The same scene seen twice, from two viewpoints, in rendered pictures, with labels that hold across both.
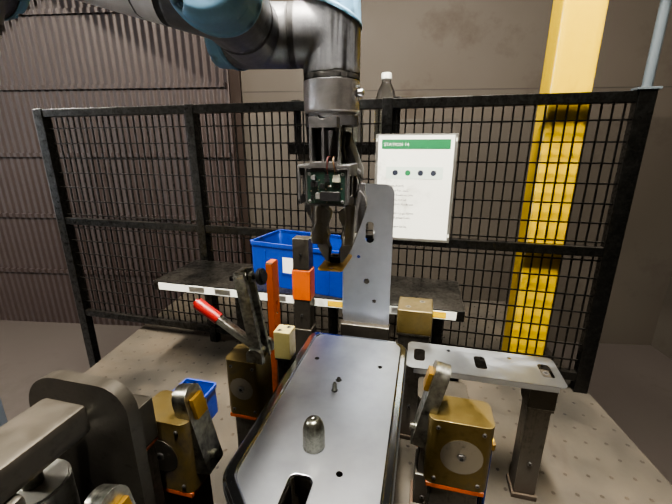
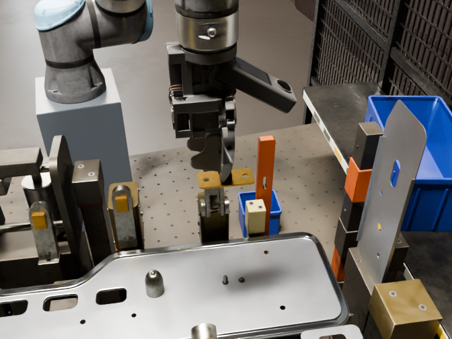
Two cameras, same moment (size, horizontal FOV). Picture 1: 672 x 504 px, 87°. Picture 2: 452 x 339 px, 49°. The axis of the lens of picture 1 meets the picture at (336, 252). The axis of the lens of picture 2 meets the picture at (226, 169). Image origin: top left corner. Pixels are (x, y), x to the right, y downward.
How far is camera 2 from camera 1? 0.69 m
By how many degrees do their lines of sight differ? 62
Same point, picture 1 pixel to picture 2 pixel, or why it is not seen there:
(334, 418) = (189, 293)
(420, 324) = (383, 323)
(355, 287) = (371, 224)
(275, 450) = (142, 270)
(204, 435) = (122, 224)
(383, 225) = (406, 176)
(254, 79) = not seen: outside the picture
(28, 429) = (16, 157)
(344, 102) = (185, 40)
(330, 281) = not seen: hidden behind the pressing
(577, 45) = not seen: outside the picture
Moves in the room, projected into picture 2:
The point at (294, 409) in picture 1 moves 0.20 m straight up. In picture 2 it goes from (187, 264) to (181, 181)
